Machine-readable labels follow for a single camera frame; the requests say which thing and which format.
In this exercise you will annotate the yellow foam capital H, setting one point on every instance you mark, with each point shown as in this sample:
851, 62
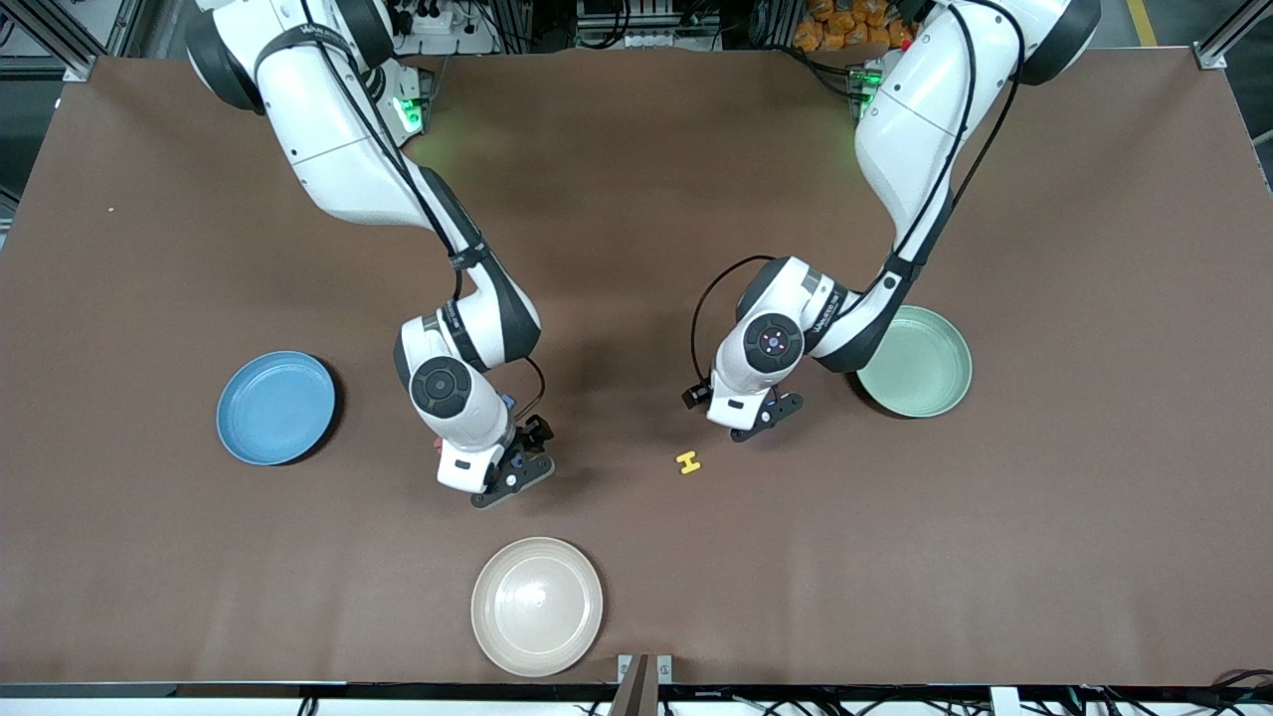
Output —
688, 462

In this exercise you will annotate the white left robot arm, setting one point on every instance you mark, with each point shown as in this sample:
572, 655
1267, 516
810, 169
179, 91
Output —
915, 129

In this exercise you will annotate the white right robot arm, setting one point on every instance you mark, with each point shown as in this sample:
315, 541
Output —
338, 149

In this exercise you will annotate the beige plate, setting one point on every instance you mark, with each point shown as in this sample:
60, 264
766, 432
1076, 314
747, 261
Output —
537, 607

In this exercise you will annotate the pale green plate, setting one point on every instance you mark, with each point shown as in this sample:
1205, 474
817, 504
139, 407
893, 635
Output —
925, 363

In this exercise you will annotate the blue plate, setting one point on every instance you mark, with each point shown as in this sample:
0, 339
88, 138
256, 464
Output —
276, 408

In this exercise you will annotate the brown table cover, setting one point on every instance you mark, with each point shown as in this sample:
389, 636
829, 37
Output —
636, 199

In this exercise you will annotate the orange mesh bag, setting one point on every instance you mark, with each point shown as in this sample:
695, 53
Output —
835, 25

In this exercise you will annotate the white power strip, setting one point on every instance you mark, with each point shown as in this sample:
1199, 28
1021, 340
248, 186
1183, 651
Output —
467, 42

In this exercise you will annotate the white table edge rail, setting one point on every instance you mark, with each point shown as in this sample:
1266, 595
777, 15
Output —
448, 708

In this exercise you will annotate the grey metal bracket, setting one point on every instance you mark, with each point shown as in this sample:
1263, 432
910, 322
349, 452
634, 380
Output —
664, 668

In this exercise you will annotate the brown camera post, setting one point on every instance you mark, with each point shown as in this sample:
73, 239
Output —
636, 693

